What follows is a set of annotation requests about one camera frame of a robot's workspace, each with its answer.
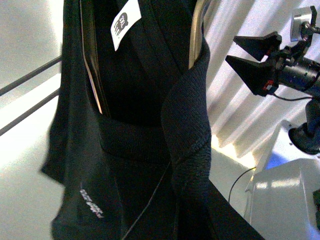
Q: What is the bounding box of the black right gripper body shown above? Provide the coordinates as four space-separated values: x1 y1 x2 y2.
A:
264 42 320 95

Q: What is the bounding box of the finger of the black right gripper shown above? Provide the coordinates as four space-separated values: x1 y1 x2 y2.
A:
233 31 282 62
225 55 279 97

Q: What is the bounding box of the silver wire clothes hanger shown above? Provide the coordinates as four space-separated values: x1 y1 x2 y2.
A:
79 0 210 116

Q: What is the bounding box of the black printed t-shirt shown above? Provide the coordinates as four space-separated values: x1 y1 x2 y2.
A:
41 0 261 240

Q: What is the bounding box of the grey metal clothes rack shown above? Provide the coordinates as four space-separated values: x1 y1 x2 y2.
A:
0 55 62 136

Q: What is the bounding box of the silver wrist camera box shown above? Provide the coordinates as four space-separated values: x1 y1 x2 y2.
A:
290 5 320 42

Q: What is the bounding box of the thin black cable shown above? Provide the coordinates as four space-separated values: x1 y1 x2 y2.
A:
227 166 256 203

